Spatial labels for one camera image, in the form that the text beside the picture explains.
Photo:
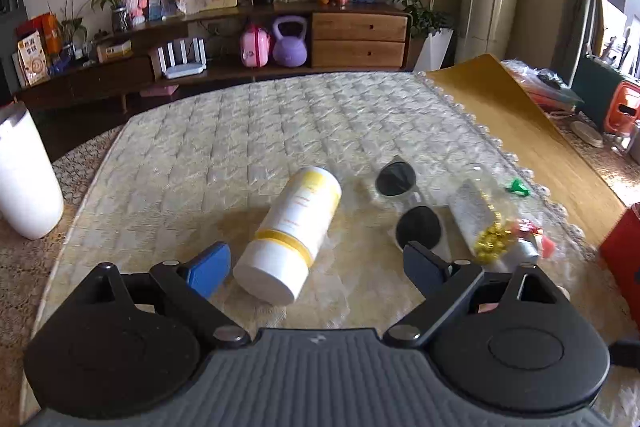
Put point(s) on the red storage box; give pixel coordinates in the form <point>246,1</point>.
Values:
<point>622,252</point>

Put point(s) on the round coaster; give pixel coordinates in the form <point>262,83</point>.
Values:
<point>587,133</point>

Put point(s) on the wooden TV cabinet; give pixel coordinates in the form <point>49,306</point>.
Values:
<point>350,39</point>

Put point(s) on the clear plastic jar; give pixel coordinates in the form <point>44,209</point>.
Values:
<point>470,207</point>

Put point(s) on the pink toy backpack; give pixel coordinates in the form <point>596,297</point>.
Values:
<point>255,47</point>

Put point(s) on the pink flat box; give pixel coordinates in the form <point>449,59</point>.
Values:
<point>160,91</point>

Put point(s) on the pile of plastic bags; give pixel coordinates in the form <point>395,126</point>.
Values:
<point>537,82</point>

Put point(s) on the snack bag with cartoon face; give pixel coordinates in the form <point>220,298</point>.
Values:
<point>34,61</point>

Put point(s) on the dark green box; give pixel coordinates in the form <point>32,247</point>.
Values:
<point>595,87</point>

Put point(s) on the white-framed sunglasses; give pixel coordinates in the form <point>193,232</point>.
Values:
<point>417,227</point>

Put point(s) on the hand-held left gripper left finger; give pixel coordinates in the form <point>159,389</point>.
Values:
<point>209,271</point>

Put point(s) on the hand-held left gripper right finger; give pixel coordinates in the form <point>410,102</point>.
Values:
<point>424,268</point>

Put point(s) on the white bucket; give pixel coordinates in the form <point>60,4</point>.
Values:
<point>27,172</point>

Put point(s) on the white router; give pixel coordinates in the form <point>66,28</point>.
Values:
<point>182,59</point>

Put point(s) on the small green toy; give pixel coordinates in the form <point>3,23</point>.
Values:
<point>518,189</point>

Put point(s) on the white and yellow bottle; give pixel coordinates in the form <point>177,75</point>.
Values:
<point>287,239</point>

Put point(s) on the orange snack bag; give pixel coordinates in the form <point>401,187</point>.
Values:
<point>49,32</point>

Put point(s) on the yellow mat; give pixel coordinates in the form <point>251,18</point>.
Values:
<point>540,142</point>

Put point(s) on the purple kettlebell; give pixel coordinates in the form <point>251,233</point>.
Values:
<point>290,43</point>

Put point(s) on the small cardboard box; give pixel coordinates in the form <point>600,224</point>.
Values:
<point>115,50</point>

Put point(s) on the gold ribbon bow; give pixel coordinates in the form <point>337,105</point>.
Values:
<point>492,243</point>

